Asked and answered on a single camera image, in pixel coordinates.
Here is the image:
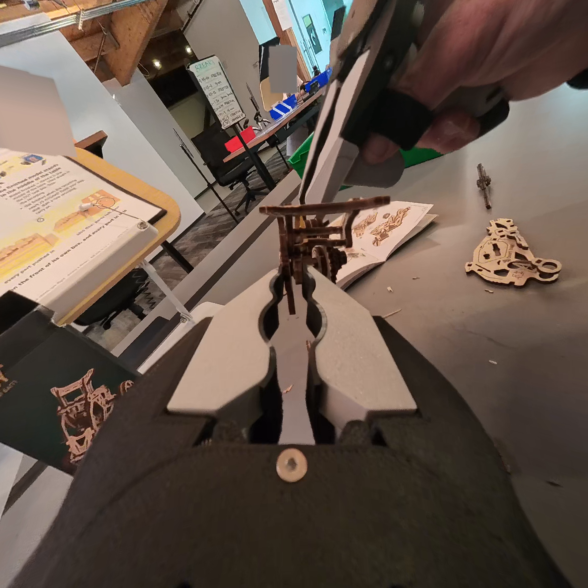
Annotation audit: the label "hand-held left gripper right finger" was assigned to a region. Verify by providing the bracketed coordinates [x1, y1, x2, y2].
[305, 268, 419, 430]

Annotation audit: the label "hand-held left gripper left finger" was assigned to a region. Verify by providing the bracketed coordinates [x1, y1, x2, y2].
[166, 270, 280, 422]

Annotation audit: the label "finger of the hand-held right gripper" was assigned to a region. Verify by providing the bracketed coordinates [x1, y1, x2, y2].
[298, 75, 351, 204]
[304, 47, 383, 206]

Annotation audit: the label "brown wooden model assembly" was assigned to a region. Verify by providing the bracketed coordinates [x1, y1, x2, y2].
[258, 195, 392, 315]

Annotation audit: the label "pale wooden parts sheet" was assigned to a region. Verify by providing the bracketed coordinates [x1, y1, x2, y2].
[465, 218, 563, 288]

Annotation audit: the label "dark model kit box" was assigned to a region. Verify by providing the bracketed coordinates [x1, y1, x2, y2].
[0, 289, 141, 476]

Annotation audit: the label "person's right hand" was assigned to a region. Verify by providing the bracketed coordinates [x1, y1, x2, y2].
[360, 0, 588, 165]

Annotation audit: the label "stacked green plastic bins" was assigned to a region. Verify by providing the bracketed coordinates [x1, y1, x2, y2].
[288, 133, 444, 187]

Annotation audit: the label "blue striped storage bin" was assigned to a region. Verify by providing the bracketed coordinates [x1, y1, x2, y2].
[269, 94, 299, 121]
[303, 69, 334, 92]

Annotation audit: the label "red plastic bin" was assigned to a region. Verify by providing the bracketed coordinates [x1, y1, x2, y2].
[224, 127, 256, 153]

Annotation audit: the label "open instruction booklet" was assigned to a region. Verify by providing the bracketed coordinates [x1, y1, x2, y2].
[328, 198, 439, 290]

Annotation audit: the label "black office chair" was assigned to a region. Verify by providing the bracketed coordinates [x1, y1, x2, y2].
[190, 124, 258, 217]

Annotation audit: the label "handwritten whiteboard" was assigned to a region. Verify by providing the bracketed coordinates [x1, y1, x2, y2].
[188, 56, 245, 130]

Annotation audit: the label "dark wooden axle rod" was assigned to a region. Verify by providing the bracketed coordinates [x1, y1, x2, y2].
[475, 163, 493, 209]

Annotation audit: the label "wooden book stand white base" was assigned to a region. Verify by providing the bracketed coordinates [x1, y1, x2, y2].
[0, 147, 203, 327]

